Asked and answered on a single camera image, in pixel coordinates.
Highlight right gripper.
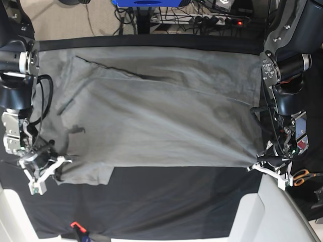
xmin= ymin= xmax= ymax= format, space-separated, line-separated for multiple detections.
xmin=18 ymin=145 xmax=72 ymax=195

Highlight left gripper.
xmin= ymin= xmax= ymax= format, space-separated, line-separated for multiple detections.
xmin=246 ymin=141 xmax=293 ymax=191

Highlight grey T-shirt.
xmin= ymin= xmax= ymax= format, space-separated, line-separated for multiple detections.
xmin=40 ymin=47 xmax=262 ymax=186

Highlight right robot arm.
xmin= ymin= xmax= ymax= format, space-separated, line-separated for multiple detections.
xmin=1 ymin=1 xmax=71 ymax=195

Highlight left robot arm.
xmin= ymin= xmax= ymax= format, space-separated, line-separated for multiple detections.
xmin=249 ymin=1 xmax=322 ymax=190

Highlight white chair right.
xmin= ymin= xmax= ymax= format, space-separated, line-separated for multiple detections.
xmin=228 ymin=170 xmax=322 ymax=241

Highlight white chair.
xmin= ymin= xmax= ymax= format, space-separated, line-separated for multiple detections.
xmin=1 ymin=186 xmax=39 ymax=241
xmin=228 ymin=170 xmax=322 ymax=241

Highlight black metal tool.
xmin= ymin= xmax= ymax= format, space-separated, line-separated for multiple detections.
xmin=311 ymin=187 xmax=323 ymax=209

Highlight white chair left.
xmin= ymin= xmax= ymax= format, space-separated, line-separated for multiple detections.
xmin=1 ymin=186 xmax=39 ymax=241

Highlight red black clamp bottom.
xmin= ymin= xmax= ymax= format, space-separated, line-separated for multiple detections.
xmin=70 ymin=221 xmax=91 ymax=242

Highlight black table cloth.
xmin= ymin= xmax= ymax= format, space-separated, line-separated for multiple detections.
xmin=1 ymin=41 xmax=259 ymax=239

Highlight blue plastic bin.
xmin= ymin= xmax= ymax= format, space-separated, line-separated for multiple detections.
xmin=112 ymin=0 xmax=181 ymax=8

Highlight orange handled scissors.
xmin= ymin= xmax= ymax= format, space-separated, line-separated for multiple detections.
xmin=293 ymin=169 xmax=322 ymax=187

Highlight black stand post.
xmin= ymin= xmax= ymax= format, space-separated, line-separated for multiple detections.
xmin=136 ymin=7 xmax=152 ymax=35

